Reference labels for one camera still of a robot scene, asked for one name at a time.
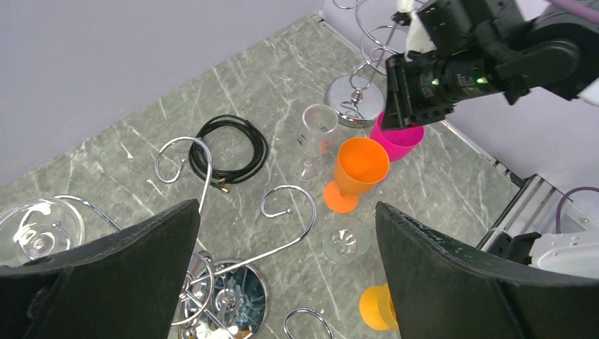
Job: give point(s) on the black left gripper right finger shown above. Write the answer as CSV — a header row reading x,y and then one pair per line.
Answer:
x,y
444,288

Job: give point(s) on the orange wine glass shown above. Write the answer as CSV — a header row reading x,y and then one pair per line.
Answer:
x,y
361,164

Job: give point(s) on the clear wine glass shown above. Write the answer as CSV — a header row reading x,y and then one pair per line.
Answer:
x,y
346,240
37,228

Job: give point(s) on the yellow-orange wine glass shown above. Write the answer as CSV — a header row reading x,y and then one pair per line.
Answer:
x,y
377,310

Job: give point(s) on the pink wine glass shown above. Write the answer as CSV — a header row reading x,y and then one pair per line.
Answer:
x,y
396,143

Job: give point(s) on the clear tumbler glass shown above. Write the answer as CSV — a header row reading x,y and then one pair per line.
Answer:
x,y
316,135

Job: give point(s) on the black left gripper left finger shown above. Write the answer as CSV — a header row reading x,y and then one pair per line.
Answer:
x,y
123,285

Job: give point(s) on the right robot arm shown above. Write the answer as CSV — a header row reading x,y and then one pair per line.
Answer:
x,y
460,50

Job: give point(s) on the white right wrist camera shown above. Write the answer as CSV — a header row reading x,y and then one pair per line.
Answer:
x,y
418,40

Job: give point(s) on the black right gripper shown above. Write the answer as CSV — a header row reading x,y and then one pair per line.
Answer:
x,y
423,88

